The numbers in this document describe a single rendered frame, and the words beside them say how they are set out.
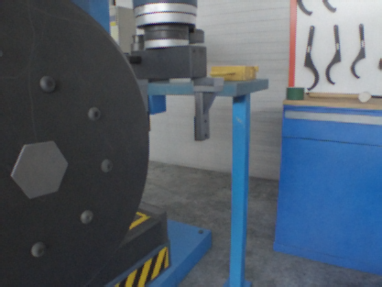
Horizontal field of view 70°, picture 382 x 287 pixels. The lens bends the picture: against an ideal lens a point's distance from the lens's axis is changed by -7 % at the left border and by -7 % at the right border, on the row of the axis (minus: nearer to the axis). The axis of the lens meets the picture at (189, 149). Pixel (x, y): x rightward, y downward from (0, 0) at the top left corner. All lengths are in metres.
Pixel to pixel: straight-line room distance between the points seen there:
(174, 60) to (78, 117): 0.32
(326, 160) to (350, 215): 0.34
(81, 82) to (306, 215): 1.69
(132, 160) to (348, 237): 1.69
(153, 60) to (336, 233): 1.53
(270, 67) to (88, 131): 2.73
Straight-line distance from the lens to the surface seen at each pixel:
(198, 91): 0.46
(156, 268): 0.63
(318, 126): 1.63
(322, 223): 1.81
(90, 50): 0.18
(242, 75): 1.25
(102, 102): 0.18
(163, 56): 0.49
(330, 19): 2.78
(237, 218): 1.39
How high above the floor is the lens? 1.11
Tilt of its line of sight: 16 degrees down
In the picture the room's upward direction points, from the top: 2 degrees counter-clockwise
